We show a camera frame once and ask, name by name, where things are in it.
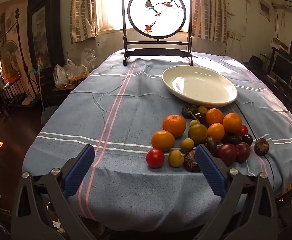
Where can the yellow cherry with stem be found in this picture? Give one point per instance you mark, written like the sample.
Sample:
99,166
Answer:
194,123

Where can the bird painting table screen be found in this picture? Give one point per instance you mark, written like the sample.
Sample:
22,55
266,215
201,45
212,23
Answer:
158,15

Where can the bright window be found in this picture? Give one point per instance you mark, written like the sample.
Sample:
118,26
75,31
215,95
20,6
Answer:
106,5

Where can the clear plastic bag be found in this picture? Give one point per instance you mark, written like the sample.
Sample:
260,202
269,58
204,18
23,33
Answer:
88,58

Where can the dark purple passion fruit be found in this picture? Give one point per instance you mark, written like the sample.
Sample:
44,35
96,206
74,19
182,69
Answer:
232,138
212,145

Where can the small red cherry tomato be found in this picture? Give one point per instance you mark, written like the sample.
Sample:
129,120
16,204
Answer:
243,130

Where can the small dark plum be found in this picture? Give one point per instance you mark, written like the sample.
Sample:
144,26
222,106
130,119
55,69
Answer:
201,118
247,139

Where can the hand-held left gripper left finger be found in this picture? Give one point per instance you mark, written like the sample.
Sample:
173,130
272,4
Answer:
79,170

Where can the metal coat stand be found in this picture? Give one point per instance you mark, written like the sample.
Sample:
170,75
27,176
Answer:
23,62

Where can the yellow plum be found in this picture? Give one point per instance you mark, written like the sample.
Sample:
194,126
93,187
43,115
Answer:
187,144
176,158

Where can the small yellow cherry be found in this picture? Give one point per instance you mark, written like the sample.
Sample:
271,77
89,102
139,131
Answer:
202,110

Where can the grey bin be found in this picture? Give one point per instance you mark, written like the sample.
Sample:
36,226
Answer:
50,115

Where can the small orange fruit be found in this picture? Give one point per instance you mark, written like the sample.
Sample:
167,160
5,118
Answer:
197,133

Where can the grey checked curtain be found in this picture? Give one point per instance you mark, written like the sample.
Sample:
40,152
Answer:
209,12
82,12

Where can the red plum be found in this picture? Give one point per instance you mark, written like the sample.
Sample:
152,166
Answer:
242,152
226,154

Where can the blue striped tablecloth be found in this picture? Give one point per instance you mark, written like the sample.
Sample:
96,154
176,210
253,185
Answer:
126,180

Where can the computer monitor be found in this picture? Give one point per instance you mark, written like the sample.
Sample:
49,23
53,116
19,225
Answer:
284,68

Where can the standing fan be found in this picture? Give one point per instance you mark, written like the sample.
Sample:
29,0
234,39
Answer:
10,51

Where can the white oval plate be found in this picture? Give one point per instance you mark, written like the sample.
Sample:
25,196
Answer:
198,85

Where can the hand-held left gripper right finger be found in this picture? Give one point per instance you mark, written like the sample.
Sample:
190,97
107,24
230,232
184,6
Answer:
211,172

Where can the orange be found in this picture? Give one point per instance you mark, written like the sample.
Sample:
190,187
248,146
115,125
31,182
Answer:
214,116
216,132
232,122
163,140
174,125

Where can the white plastic bag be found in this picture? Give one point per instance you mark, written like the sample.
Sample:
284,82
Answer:
59,75

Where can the wall vent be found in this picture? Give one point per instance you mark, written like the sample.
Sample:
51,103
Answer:
264,9

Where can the dark framed painting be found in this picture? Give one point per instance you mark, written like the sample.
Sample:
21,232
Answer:
40,35

